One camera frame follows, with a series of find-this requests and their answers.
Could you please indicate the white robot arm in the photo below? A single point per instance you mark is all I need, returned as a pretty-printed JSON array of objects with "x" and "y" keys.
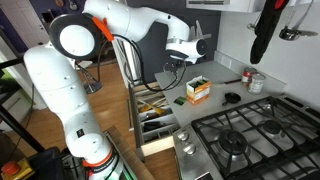
[{"x": 74, "y": 39}]

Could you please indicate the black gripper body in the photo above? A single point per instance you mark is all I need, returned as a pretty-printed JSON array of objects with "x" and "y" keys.
[{"x": 173, "y": 66}]

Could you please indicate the orange tea box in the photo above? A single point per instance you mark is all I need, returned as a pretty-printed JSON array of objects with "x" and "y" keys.
[{"x": 198, "y": 90}]

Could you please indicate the open utensil drawer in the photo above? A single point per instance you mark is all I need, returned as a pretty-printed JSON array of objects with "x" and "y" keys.
[{"x": 153, "y": 132}]

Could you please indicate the white label can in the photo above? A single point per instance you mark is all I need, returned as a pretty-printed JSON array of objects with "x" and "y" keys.
[{"x": 256, "y": 85}]

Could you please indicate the white upper cabinet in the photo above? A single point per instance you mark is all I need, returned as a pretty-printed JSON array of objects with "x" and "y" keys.
[{"x": 246, "y": 6}]

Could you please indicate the red label can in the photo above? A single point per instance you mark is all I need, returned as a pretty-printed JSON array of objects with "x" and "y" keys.
[{"x": 247, "y": 74}]

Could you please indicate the white wall outlet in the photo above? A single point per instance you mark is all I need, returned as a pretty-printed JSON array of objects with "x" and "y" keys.
[{"x": 226, "y": 61}]

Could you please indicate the red emergency stop button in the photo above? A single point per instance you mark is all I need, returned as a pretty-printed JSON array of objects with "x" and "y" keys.
[{"x": 10, "y": 168}]

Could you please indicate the green mint tea packet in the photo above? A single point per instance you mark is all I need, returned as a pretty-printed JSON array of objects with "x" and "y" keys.
[{"x": 180, "y": 101}]

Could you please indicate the small black cast-iron pan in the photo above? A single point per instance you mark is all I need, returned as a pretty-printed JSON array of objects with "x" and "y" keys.
[{"x": 232, "y": 98}]

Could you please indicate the hanging metal ladle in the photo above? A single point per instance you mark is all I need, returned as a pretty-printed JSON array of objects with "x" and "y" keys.
[{"x": 293, "y": 33}]

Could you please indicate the yellow handled utensil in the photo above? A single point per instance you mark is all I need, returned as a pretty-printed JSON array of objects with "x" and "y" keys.
[{"x": 147, "y": 106}]

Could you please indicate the gas stove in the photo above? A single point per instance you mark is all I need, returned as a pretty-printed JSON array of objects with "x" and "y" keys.
[{"x": 267, "y": 139}]

